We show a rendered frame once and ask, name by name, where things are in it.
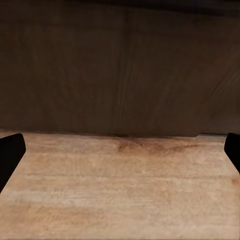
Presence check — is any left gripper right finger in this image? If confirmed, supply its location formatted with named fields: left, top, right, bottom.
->
left=224, top=132, right=240, bottom=173

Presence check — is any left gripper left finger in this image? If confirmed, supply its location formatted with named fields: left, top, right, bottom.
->
left=0, top=133, right=26, bottom=193

